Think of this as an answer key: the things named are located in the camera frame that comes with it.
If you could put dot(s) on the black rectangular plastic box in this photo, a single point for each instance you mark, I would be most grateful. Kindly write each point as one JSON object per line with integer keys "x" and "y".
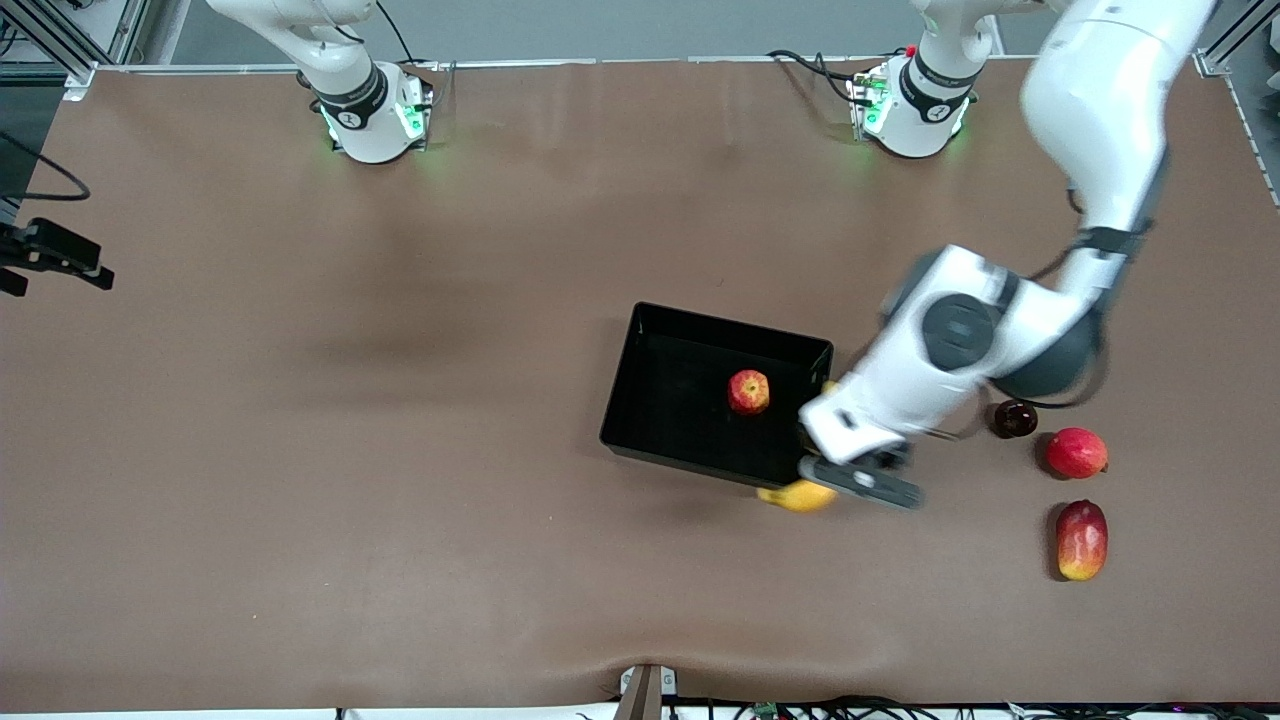
{"x": 670, "y": 400}

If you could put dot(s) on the red yellow apple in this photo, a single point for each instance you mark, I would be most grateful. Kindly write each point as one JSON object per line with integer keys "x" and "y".
{"x": 749, "y": 392}

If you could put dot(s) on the yellow banana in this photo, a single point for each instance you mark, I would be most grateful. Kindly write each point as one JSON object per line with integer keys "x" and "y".
{"x": 800, "y": 497}

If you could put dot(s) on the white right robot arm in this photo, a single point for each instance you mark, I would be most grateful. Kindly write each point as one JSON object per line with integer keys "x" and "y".
{"x": 370, "y": 135}

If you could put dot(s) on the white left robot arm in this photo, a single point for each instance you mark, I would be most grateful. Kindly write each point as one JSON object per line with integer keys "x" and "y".
{"x": 1100, "y": 100}

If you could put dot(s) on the brown table cover mat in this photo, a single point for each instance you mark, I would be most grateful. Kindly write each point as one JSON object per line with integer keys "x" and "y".
{"x": 640, "y": 250}

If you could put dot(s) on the dark purple plum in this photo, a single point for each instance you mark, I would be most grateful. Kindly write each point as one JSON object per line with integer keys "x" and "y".
{"x": 1015, "y": 420}

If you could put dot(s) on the round red peach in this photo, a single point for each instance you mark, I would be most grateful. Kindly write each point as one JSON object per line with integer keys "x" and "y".
{"x": 1076, "y": 452}

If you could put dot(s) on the red yellow mango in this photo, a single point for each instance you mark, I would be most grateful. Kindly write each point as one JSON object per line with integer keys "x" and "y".
{"x": 1082, "y": 540}

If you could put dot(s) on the grey aluminium corner strut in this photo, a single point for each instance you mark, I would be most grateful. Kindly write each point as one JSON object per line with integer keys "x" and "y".
{"x": 1240, "y": 35}

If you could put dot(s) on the silver aluminium frame strut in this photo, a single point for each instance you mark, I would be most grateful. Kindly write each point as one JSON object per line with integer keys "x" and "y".
{"x": 130, "y": 25}

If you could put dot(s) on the aluminium table edge rail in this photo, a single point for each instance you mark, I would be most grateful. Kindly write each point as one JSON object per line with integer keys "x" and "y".
{"x": 640, "y": 62}

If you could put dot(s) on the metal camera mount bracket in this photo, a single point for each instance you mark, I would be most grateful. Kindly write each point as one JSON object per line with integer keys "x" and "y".
{"x": 645, "y": 695}

